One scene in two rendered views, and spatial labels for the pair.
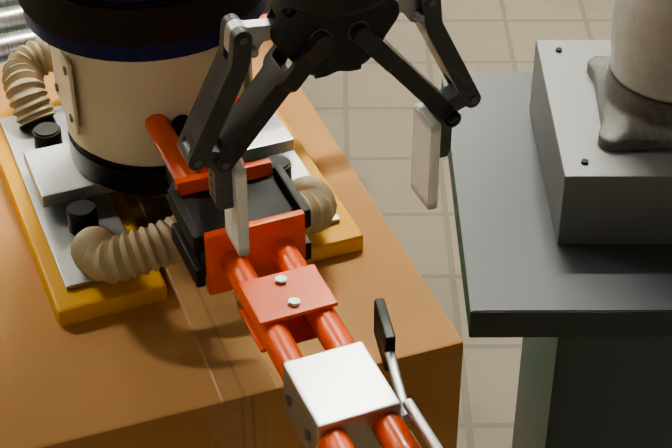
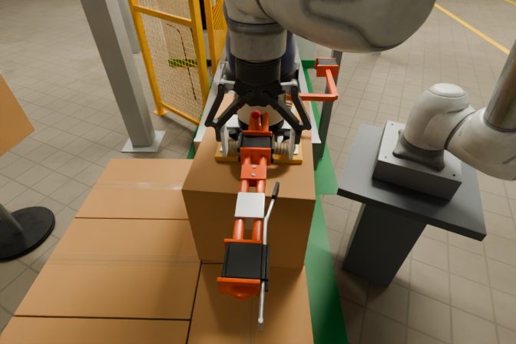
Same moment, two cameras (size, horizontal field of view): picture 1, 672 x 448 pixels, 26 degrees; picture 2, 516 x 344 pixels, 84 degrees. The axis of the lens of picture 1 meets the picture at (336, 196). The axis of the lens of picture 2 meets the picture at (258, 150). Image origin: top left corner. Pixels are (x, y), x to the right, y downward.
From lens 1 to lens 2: 0.47 m
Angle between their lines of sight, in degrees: 20
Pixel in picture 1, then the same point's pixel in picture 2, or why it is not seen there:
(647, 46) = (415, 129)
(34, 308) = (212, 153)
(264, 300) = (246, 171)
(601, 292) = (378, 194)
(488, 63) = not seen: hidden behind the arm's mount
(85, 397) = (209, 180)
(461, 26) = (386, 115)
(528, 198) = (368, 162)
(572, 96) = (390, 137)
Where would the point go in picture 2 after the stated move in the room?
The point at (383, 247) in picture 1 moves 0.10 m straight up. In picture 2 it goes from (307, 164) to (311, 140)
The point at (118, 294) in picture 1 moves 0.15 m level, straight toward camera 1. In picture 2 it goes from (231, 157) to (214, 190)
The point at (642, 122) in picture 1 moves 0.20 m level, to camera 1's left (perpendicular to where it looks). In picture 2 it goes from (408, 150) to (355, 137)
